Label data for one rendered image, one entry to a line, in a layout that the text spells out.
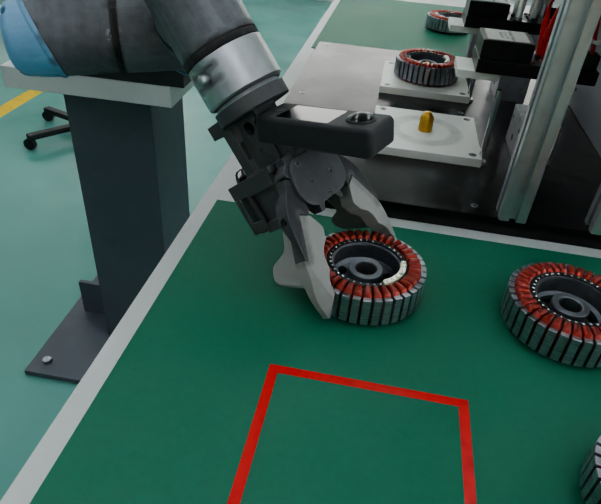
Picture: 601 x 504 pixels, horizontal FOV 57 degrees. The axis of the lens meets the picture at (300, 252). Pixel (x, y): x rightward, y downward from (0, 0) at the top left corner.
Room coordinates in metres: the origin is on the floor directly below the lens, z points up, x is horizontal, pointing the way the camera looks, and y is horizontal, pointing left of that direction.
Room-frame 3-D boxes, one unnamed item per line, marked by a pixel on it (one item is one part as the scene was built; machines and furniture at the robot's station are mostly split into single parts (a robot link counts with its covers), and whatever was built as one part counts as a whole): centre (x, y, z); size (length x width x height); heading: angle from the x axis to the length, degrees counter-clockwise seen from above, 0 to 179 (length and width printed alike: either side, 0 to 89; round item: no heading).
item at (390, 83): (0.99, -0.20, 0.78); 0.15 x 0.15 x 0.01; 82
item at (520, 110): (0.73, -0.31, 0.80); 0.08 x 0.05 x 0.06; 172
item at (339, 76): (0.87, -0.19, 0.76); 0.64 x 0.47 x 0.02; 172
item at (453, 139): (0.75, -0.16, 0.78); 0.15 x 0.15 x 0.01; 82
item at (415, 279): (0.42, -0.06, 0.77); 0.11 x 0.11 x 0.04
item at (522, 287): (0.39, -0.25, 0.77); 0.11 x 0.11 x 0.04
